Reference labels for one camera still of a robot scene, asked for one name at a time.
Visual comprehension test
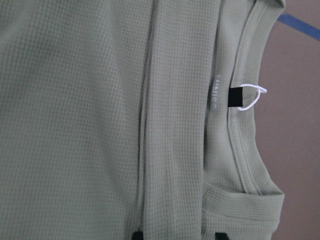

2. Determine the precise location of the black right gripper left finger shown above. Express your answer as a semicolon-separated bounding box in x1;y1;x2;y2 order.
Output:
131;231;144;240

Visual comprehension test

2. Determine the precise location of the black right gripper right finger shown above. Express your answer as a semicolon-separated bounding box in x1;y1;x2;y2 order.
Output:
215;232;230;240

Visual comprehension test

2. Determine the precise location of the sage green long-sleeve shirt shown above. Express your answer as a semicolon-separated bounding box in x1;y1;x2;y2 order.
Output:
0;0;286;240

